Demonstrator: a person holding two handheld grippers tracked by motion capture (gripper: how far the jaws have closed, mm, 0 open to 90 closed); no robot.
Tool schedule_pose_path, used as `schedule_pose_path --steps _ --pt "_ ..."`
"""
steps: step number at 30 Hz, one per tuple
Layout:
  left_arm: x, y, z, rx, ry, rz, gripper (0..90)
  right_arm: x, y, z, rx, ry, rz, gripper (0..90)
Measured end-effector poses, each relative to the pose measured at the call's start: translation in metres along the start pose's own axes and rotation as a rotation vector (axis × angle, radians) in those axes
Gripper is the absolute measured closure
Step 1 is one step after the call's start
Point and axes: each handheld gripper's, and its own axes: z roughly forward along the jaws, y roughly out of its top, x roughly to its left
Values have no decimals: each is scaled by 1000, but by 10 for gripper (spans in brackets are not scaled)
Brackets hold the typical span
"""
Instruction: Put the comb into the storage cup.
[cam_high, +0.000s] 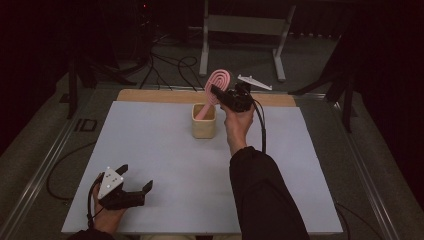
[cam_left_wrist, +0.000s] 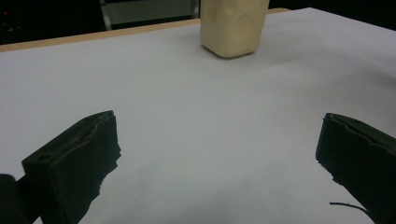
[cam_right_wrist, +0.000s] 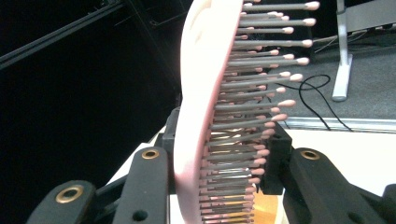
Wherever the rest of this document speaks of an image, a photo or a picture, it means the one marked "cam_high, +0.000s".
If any pink hairbrush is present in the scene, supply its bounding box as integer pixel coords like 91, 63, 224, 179
194, 68, 232, 121

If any black tripod stand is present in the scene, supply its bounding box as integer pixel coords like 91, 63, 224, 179
65, 54, 138, 120
289, 33, 357, 134

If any beige square cup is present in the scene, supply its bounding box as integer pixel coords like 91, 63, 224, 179
191, 102, 218, 140

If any person's right hand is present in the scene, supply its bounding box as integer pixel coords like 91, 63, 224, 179
221, 104, 257, 156

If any left hand-held gripper cable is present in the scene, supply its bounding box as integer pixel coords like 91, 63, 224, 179
86, 172, 105, 230

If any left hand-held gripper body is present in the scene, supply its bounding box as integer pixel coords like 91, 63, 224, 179
97, 166, 147, 211

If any hand-held gripper cable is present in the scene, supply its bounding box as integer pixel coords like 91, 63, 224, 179
250, 98, 268, 155
86, 172, 105, 230

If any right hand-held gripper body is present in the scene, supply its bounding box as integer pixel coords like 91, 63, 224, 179
219, 74, 273, 114

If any right hand-held gripper cable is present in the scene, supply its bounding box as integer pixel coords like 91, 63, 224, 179
250, 98, 268, 155

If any white metal stand frame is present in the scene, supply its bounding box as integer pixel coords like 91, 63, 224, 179
188, 0, 298, 83

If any black floor cable bundle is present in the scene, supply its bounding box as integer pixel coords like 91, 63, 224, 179
139, 31, 208, 93

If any metal rail frame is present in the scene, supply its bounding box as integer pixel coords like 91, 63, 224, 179
0, 83, 398, 240

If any person's left hand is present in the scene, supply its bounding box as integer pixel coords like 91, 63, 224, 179
91, 182, 128, 235

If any white table cover sheet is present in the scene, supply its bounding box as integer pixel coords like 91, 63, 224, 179
60, 100, 344, 234

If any thin black floor cable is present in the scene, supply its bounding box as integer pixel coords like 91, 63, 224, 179
45, 141, 98, 203

